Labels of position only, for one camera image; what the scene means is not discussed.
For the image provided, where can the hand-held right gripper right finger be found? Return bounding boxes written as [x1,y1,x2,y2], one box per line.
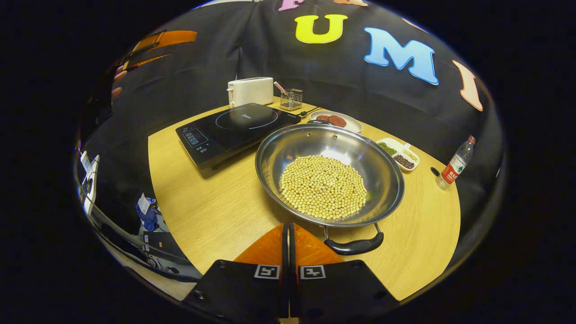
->
[288,223,401,322]

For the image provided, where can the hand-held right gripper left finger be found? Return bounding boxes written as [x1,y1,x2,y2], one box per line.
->
[182,223,289,322]

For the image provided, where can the black induction cooktop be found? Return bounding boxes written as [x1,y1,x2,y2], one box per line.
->
[175,103,302,170]

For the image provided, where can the stainless steel pot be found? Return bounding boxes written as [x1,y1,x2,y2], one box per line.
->
[255,124,405,256]

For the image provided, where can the white toaster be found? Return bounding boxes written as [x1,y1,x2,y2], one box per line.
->
[227,77,274,108]

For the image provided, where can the pile of soybeans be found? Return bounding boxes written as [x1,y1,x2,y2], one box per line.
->
[279,155,368,221]

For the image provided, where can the blue plastic bag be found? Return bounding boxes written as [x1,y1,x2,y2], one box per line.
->
[136,193,159,231]

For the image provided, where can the white divided bean dish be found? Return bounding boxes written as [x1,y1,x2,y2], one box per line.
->
[376,138,420,172]

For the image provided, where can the round white plate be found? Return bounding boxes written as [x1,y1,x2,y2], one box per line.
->
[309,111,363,133]

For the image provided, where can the clear red-label water bottle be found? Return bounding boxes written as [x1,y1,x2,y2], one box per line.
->
[436,135,476,190]

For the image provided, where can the black backdrop cloth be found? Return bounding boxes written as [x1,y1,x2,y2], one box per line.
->
[76,0,504,252]

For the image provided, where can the wire mesh basket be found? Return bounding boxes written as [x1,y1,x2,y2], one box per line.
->
[280,89,303,111]

